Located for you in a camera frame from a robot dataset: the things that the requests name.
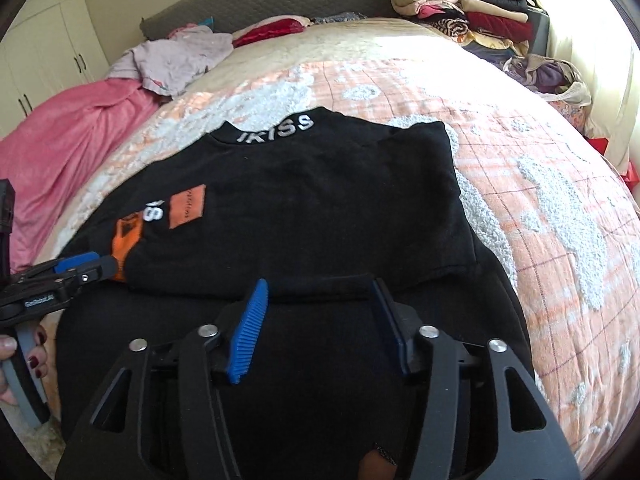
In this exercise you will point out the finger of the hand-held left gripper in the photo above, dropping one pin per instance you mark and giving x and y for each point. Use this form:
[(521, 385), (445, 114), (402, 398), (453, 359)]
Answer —
[(97, 270), (75, 261)]

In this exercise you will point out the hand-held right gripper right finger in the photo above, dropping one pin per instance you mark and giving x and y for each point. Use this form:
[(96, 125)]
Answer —
[(391, 321)]

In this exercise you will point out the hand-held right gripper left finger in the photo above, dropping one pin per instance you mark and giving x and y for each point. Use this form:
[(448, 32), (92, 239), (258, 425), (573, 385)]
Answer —
[(248, 330)]

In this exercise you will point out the black sweater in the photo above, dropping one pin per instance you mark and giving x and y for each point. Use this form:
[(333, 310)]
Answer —
[(300, 210)]

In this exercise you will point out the bag of clothes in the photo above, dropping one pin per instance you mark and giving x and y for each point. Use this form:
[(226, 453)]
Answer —
[(550, 76)]

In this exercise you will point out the stack of folded clothes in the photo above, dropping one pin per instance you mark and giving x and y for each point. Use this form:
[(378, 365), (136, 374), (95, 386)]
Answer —
[(475, 10)]

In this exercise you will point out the person's left hand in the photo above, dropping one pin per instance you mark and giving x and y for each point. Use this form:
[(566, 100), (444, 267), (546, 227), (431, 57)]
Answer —
[(37, 357)]

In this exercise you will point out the person's right hand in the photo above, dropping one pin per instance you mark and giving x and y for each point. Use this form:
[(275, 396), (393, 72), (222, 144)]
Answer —
[(375, 466)]

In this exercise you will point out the pink blanket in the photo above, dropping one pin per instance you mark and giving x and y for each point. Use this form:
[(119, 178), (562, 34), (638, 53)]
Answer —
[(60, 150)]

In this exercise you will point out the cream fluffy rug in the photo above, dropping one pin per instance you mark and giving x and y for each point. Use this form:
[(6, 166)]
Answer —
[(40, 455)]

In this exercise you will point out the orange checked fleece blanket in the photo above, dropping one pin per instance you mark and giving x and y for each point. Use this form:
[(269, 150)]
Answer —
[(530, 160)]

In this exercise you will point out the white wardrobe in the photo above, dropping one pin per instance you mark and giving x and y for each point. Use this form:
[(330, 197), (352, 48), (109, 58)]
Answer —
[(50, 45)]

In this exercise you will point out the lilac garment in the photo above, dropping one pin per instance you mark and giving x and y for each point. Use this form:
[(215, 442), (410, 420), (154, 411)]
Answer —
[(175, 60)]

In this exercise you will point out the pink and teal garment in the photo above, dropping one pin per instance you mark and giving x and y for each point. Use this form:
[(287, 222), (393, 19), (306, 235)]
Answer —
[(192, 27)]

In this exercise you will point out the floral cloth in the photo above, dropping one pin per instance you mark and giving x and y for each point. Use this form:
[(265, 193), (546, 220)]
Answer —
[(575, 117)]

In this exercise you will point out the cream bed cover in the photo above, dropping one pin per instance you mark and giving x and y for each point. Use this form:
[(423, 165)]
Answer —
[(280, 55)]

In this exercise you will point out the red object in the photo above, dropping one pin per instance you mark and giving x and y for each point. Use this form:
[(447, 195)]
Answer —
[(622, 162)]

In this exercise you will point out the red cloth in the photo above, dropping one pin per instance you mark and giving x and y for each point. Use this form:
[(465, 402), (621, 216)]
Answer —
[(270, 32)]

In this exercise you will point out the dark patterned cloth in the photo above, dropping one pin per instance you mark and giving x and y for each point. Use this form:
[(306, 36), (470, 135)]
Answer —
[(340, 18)]

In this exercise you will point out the cream curtain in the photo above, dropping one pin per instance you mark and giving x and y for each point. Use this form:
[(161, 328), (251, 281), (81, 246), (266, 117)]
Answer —
[(590, 60)]

